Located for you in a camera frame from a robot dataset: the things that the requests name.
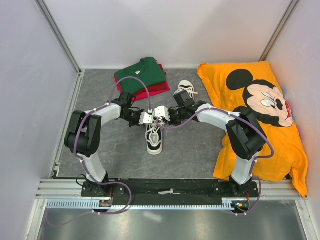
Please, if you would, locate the white shoelace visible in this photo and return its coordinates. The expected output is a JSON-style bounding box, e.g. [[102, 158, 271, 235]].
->
[[145, 119, 165, 136]]

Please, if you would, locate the black white sneaker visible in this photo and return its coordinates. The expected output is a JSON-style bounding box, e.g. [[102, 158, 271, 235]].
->
[[173, 80, 198, 100], [145, 130, 163, 156]]

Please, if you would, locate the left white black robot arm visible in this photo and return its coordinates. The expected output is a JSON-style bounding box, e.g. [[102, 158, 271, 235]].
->
[[64, 92, 144, 197]]

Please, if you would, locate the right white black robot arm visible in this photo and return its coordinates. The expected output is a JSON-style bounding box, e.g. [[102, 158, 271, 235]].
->
[[165, 90, 267, 197]]

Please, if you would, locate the black white sneaker tied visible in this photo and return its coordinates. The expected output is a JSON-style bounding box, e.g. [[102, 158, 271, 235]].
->
[[173, 80, 198, 100]]

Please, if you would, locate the pink folded t-shirt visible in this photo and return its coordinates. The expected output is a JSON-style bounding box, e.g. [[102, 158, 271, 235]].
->
[[133, 88, 170, 101]]

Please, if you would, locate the green folded t-shirt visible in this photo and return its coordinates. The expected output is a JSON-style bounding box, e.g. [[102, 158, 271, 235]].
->
[[114, 57, 168, 97]]

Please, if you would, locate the orange Mickey Mouse pillow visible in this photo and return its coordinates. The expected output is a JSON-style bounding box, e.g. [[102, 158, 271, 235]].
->
[[197, 61, 308, 197]]

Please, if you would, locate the white tape scrap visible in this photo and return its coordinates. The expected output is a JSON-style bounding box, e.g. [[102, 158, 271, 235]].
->
[[158, 188, 183, 196]]

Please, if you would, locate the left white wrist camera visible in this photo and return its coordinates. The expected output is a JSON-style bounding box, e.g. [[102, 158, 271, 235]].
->
[[139, 111, 154, 125]]

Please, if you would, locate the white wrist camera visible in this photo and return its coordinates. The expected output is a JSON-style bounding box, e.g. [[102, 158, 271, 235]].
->
[[139, 111, 154, 125], [153, 105, 170, 122]]

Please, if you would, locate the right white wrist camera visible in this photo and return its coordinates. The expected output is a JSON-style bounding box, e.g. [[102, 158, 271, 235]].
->
[[153, 105, 170, 122]]

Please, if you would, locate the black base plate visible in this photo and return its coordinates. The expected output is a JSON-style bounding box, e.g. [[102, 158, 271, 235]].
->
[[81, 178, 259, 207]]

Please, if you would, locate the grey slotted cable duct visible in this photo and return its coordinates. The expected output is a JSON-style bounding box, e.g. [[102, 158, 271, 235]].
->
[[46, 198, 250, 211]]

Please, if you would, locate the left aluminium corner post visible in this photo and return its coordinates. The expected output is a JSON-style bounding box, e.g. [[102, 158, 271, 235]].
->
[[35, 0, 82, 75]]

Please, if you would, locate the aluminium corner post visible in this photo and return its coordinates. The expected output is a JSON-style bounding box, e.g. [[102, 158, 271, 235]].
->
[[258, 0, 301, 62], [35, 0, 82, 75]]

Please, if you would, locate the right aluminium corner post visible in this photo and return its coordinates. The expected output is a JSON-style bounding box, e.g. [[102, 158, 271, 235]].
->
[[258, 0, 301, 62]]

